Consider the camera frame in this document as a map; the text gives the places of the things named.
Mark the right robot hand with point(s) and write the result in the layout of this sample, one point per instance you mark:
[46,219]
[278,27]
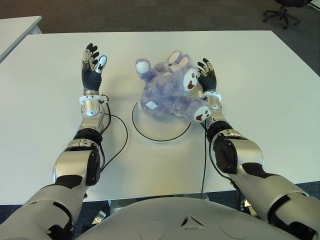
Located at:
[208,81]

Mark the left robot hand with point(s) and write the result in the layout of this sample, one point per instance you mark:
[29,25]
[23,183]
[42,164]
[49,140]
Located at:
[91,80]

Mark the purple plush bunny doll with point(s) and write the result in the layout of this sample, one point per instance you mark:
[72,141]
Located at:
[165,92]

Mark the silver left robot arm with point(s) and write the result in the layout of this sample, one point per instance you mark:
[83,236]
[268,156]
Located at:
[67,160]

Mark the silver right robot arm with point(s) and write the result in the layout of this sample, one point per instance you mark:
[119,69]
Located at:
[250,152]

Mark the white plate with black rim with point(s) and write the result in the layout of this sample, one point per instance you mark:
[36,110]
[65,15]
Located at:
[160,130]

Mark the grey side table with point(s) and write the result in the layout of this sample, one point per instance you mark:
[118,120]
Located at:
[15,30]

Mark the black office chair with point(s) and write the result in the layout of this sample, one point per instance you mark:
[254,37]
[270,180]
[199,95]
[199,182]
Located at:
[282,13]

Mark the silver table base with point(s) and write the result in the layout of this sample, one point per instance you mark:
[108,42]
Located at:
[117,206]

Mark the grey robot torso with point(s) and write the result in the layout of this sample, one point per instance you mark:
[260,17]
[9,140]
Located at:
[175,220]

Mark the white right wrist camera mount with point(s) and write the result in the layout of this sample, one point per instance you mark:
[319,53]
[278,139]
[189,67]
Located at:
[212,94]

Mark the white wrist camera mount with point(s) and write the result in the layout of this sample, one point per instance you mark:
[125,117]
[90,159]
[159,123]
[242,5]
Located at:
[212,94]
[93,97]

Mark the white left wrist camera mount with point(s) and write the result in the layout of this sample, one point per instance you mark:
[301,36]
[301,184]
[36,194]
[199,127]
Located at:
[93,97]

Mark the silver metal floor bracket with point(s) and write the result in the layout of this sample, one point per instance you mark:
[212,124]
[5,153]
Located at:
[99,217]

